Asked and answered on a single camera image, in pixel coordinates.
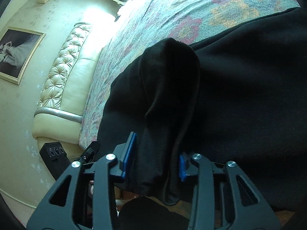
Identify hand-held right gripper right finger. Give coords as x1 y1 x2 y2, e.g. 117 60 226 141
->
179 152 280 230

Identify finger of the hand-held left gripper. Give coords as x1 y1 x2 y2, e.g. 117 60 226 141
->
73 141 100 165

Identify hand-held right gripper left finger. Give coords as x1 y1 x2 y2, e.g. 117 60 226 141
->
26 132 138 230

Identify black pants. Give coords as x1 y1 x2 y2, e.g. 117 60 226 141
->
97 7 307 212

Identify cream tufted leather headboard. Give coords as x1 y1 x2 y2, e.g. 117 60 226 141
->
32 23 105 149

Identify floral bedspread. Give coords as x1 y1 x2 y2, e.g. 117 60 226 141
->
79 0 302 149

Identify gold framed wall picture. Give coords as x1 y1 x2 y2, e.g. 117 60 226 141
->
0 27 46 85

